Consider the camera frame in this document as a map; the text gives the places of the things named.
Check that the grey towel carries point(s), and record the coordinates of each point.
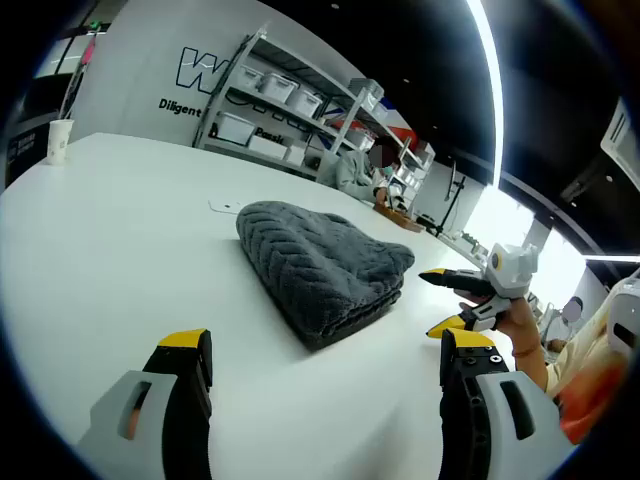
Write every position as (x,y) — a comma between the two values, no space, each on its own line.
(320,260)

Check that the flat white tag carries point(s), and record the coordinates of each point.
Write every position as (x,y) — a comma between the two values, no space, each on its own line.
(222,206)

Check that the person's right hand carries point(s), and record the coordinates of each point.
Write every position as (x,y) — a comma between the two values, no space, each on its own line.
(525,325)

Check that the wooden tray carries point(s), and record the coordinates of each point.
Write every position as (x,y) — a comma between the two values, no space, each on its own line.
(400,219)

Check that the black pole stand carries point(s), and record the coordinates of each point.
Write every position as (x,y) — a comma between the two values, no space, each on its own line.
(459,185)

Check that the white chest device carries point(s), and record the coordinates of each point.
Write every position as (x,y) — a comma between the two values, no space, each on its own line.
(625,310)

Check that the white metal shelf rack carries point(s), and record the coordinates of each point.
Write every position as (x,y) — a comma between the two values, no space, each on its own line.
(417,160)

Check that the ceiling light strip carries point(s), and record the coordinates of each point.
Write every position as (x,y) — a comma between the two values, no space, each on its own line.
(492,100)

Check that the ceiling air conditioner unit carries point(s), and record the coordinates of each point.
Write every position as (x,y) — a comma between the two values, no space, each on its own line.
(620,135)

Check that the grey metal shelf rack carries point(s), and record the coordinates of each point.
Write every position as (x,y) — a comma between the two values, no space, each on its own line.
(280,55)

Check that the white paper cup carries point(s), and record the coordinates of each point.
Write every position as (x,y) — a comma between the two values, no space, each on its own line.
(60,142)

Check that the black printed panel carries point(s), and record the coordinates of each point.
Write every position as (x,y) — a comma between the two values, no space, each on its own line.
(22,147)

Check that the pink hanging object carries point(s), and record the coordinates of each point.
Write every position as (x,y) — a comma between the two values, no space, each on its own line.
(89,52)

